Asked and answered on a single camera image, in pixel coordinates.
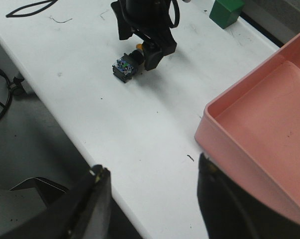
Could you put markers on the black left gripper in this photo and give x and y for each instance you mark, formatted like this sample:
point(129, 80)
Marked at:
point(152, 21)

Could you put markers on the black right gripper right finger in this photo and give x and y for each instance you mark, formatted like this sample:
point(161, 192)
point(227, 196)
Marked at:
point(229, 212)

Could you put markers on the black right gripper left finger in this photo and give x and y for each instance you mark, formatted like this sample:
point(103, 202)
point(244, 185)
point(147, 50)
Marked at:
point(81, 213)

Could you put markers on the yellow push button switch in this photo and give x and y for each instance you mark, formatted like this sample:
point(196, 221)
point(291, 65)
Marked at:
point(127, 66)

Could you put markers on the right green cube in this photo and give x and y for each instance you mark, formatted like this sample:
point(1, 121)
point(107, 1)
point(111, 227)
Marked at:
point(226, 12)

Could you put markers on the pink plastic bin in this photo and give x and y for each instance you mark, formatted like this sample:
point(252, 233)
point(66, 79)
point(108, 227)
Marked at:
point(252, 131)

